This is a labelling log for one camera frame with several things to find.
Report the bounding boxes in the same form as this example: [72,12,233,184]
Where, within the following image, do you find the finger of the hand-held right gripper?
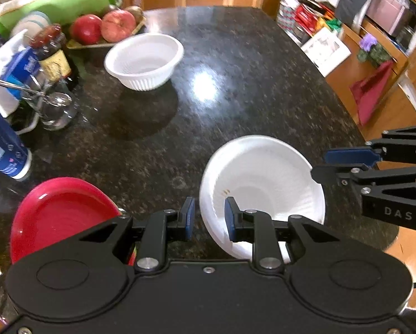
[324,124,416,165]
[312,163,416,198]

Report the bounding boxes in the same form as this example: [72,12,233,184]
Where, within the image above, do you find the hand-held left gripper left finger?
[78,197,196,274]

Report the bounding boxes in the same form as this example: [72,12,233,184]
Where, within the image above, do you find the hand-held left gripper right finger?
[225,197,341,275]

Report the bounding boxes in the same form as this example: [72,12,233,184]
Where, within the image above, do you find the medium white smooth bowl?
[199,135,326,263]

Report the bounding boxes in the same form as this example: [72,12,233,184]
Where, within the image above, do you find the dark red cloth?
[350,61,395,128]

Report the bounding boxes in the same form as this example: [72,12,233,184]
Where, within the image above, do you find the wooden shelf unit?
[324,0,416,140]

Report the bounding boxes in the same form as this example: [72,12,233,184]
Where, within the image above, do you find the green printed cloth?
[357,43,393,69]

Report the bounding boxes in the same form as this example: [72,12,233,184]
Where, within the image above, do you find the white paper sheet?
[300,27,352,77]

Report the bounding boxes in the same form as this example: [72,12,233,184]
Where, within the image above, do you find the red plastic plate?
[10,177,137,267]

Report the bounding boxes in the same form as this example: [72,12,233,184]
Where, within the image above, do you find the red gift bags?
[277,0,335,44]

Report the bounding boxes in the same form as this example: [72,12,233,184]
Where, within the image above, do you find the pink storage box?
[366,0,415,37]

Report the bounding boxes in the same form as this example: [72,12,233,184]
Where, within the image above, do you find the dark hanging apron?
[335,0,378,29]

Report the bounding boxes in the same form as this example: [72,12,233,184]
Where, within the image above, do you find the clear drinking glass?
[39,81,79,131]

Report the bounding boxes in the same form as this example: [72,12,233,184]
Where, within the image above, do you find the small white ribbed bowl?
[104,34,185,92]

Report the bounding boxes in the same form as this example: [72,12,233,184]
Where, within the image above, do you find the metal spoon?
[0,78,72,107]

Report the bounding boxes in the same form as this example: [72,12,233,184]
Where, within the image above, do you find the small dark cup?
[9,109,41,135]

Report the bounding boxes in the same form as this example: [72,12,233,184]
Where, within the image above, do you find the blue can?
[0,109,32,181]

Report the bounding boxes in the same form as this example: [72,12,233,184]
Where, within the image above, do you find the yellow fruit tray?
[66,16,148,48]

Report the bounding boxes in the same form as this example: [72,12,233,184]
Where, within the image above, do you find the red apple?
[101,10,137,42]
[69,14,103,45]

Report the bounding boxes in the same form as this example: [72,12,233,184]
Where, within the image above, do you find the brown kiwi fruit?
[124,5,145,25]

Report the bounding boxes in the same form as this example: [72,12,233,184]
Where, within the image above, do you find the dark sauce jar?
[28,24,72,85]

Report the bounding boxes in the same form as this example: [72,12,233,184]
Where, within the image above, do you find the white and blue carton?
[0,30,45,119]

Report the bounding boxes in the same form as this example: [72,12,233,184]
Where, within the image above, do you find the pale striped ceramic bowl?
[9,11,52,40]

